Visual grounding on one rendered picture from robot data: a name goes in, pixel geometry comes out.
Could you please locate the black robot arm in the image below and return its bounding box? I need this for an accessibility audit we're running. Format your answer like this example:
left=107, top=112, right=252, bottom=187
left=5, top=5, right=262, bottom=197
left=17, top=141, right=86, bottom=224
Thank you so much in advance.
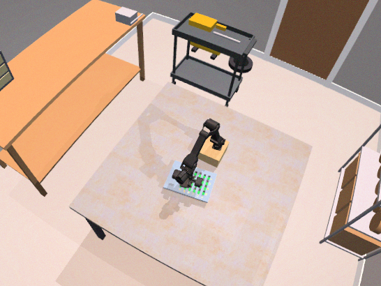
left=175, top=118, right=226, bottom=188

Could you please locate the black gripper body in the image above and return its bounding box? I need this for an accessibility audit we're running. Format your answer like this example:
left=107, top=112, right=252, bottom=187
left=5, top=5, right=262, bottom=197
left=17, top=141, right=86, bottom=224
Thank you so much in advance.
left=172, top=170, right=203, bottom=188

